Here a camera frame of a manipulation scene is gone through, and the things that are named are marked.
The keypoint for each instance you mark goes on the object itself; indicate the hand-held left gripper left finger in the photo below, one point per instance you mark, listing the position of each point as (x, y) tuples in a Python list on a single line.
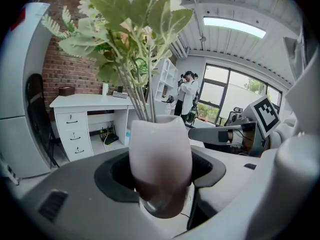
[(82, 184)]

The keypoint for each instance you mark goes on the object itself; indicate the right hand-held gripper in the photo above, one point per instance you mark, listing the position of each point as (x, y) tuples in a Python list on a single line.
[(265, 116)]

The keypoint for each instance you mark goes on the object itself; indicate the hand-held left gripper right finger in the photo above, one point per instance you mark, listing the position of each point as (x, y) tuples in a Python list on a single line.
[(232, 174)]

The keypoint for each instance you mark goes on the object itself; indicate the white ceramic vase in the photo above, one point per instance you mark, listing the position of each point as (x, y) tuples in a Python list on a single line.
[(160, 146)]

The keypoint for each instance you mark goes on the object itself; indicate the pink artificial flowers bouquet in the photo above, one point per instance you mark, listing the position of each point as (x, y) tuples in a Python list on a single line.
[(140, 9)]

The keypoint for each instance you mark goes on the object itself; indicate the person's right forearm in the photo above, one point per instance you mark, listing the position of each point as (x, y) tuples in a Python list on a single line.
[(282, 135)]

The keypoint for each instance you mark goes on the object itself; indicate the white drawer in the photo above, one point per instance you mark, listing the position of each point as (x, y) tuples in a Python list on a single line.
[(74, 137), (71, 121), (78, 151)]

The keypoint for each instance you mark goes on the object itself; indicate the white curved desk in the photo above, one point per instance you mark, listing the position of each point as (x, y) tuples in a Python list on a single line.
[(82, 101)]

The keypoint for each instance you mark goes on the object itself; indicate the black office chair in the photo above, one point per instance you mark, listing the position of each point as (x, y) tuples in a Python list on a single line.
[(236, 110)]

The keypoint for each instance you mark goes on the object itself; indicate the black framed window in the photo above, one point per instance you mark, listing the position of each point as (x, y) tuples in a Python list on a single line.
[(217, 84)]

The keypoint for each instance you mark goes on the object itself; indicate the black router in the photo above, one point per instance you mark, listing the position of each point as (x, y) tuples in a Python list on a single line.
[(110, 139)]

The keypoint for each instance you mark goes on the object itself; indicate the person's grey jacket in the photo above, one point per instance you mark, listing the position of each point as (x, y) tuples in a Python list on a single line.
[(300, 159)]

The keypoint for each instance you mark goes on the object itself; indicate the white shelf cabinet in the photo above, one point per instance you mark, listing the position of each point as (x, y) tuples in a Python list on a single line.
[(166, 79)]

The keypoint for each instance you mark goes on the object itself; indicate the brown tissue box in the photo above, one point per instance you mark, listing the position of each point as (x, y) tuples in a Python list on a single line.
[(66, 91)]

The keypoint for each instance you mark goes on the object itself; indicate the grey desktop drawer box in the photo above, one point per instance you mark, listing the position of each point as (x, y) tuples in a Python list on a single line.
[(120, 94)]

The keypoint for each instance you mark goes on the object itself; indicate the white tumbler with mint lid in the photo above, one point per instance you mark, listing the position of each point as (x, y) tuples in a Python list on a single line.
[(105, 89)]

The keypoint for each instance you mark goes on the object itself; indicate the black pen holder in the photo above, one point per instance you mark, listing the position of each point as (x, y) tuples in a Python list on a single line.
[(120, 89)]

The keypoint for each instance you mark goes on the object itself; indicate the ceiling light panel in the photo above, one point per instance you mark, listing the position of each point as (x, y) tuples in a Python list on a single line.
[(235, 26)]

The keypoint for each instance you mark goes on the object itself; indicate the white ceiling pipes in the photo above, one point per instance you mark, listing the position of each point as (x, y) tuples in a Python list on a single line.
[(197, 21)]

